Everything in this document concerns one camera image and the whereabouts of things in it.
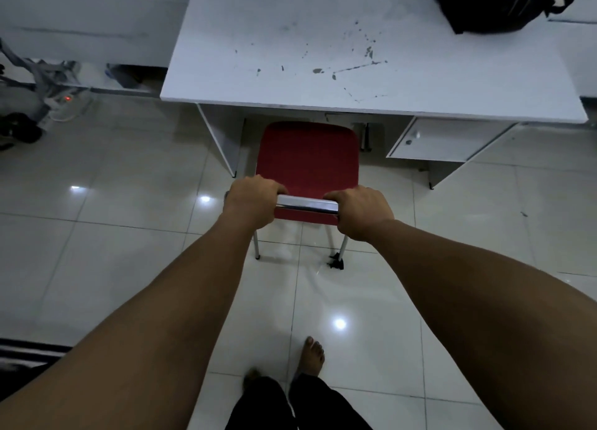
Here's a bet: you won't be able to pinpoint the white desk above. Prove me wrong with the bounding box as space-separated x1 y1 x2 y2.
160 0 589 190

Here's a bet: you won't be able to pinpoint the person's black trousers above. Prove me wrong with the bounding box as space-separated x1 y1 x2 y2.
225 373 374 430

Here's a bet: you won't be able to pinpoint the black shoes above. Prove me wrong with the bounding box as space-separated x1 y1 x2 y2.
0 112 44 152

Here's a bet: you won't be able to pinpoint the black backpack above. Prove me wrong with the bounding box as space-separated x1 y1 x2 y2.
433 0 576 35

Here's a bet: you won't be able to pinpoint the striped dark floor mat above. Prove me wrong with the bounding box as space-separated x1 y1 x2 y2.
0 337 73 402

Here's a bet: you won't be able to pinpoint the person's left hand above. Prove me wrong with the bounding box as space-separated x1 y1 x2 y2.
222 175 289 231

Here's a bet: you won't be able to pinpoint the red chair with metal frame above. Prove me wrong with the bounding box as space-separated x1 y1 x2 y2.
224 121 362 270

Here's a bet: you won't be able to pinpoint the person's right hand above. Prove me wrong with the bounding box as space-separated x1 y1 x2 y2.
323 185 396 243

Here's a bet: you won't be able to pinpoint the person's right forearm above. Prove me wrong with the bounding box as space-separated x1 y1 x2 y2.
361 219 597 430

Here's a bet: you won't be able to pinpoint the white power strip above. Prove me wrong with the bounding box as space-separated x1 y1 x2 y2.
44 92 91 123

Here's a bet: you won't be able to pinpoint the person's bare foot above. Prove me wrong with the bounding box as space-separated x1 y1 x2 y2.
297 336 326 378

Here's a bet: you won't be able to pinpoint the person's left forearm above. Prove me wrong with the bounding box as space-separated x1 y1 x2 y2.
0 214 262 430

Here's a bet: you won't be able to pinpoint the white cabinet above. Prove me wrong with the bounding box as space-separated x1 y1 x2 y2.
0 0 197 69

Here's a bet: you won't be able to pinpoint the white desk drawer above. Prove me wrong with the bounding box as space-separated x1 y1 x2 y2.
386 117 517 163

